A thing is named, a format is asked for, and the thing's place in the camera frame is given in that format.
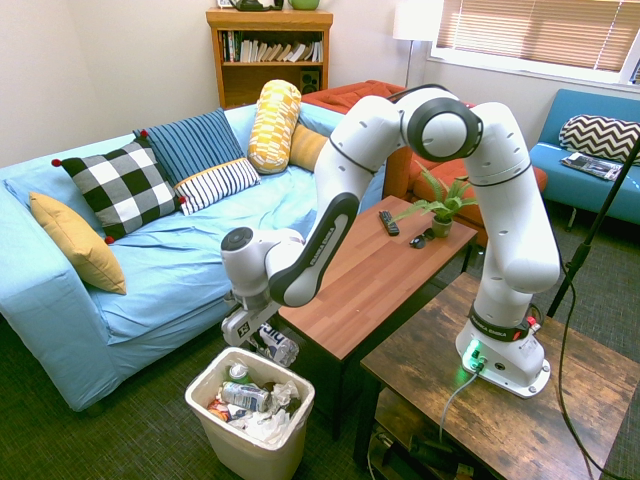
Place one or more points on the crumpled white paper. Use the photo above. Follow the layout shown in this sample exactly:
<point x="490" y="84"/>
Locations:
<point x="285" y="395"/>

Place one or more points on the small potted green fern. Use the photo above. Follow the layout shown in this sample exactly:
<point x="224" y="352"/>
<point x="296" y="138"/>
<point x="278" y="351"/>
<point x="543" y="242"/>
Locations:
<point x="445" y="210"/>

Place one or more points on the orange armchair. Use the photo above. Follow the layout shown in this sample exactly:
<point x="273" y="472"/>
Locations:
<point x="340" y="95"/>

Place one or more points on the teal blue bench sofa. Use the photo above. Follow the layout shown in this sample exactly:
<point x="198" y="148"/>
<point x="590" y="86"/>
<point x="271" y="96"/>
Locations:
<point x="570" y="185"/>

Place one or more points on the green bowl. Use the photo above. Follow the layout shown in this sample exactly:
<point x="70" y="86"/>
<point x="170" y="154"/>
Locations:
<point x="304" y="4"/>

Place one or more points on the green drink can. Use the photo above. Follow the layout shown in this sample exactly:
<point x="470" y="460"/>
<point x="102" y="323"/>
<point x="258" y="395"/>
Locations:
<point x="239" y="372"/>

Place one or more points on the reddish wood coffee table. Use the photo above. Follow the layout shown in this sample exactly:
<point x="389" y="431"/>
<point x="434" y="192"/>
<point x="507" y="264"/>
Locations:
<point x="380" y="280"/>

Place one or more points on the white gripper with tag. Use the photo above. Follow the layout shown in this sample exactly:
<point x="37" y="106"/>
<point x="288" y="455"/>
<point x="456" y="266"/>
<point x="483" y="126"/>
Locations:
<point x="245" y="327"/>

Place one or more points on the clear plastic water bottle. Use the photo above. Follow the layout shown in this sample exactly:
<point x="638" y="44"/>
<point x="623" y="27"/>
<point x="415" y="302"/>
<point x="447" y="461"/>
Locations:
<point x="277" y="346"/>

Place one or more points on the white plastic trash bin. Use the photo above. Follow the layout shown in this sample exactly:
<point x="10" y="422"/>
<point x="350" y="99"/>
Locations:
<point x="250" y="445"/>

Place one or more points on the black white checked pillow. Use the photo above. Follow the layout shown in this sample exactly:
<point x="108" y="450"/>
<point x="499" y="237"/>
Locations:
<point x="122" y="185"/>

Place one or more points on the black object on shelf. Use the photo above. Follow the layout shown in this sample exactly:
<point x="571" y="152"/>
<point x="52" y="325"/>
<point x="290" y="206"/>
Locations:
<point x="255" y="4"/>

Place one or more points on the mustard knit striped pillow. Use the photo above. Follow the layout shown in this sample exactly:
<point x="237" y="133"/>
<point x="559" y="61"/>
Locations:
<point x="306" y="147"/>

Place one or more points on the blue dark striped pillow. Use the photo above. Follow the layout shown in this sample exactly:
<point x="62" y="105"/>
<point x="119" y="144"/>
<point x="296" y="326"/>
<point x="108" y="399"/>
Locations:
<point x="192" y="142"/>

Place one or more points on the crushed white blue bottle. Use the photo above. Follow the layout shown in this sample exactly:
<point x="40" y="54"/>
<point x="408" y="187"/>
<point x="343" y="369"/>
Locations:
<point x="245" y="395"/>

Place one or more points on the plain mustard yellow pillow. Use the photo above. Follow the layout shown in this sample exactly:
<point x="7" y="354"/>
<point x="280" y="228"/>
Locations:
<point x="80" y="245"/>

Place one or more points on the wooden bookshelf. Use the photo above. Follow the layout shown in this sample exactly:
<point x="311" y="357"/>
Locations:
<point x="240" y="85"/>

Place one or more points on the white navy striped pillow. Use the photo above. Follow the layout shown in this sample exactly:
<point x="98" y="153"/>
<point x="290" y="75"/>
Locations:
<point x="217" y="182"/>

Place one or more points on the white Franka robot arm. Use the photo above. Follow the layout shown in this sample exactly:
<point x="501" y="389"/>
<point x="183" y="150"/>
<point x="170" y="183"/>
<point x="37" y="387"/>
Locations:
<point x="515" y="220"/>

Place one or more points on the rustic dark wood table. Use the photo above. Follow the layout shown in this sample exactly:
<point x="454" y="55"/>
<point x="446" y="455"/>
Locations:
<point x="500" y="430"/>

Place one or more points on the white shade floor lamp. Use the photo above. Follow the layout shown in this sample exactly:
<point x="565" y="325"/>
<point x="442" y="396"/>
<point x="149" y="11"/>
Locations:
<point x="412" y="20"/>

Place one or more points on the black sunglasses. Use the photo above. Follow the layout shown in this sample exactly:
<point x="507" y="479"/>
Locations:
<point x="422" y="239"/>

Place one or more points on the black white chevron pillow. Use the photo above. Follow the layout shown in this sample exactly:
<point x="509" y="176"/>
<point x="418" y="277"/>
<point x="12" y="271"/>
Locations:
<point x="600" y="137"/>

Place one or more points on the magazine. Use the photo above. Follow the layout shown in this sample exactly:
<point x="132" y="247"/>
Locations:
<point x="590" y="166"/>

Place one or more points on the light blue sofa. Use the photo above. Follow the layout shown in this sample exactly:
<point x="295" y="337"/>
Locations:
<point x="175" y="250"/>

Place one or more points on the row of paperback books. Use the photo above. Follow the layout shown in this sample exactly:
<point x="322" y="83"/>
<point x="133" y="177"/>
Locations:
<point x="270" y="49"/>

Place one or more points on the small black speaker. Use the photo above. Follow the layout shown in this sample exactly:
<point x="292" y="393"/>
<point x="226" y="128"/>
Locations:
<point x="310" y="81"/>

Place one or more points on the red snack wrapper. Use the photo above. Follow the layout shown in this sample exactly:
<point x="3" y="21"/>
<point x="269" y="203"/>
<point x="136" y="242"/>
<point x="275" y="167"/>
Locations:
<point x="218" y="409"/>

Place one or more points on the wooden window blinds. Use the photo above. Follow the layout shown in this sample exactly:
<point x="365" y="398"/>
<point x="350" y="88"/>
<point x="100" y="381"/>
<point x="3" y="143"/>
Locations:
<point x="540" y="30"/>

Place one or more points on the yellow white patterned bolster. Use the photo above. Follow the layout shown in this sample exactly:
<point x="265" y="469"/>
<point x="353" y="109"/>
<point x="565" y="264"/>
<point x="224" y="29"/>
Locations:
<point x="274" y="125"/>

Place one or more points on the black camera tripod stand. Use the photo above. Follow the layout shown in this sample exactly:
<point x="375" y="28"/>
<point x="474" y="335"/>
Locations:
<point x="595" y="235"/>

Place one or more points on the black TV remote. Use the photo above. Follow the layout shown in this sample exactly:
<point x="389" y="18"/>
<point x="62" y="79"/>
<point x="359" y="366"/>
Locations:
<point x="389" y="223"/>

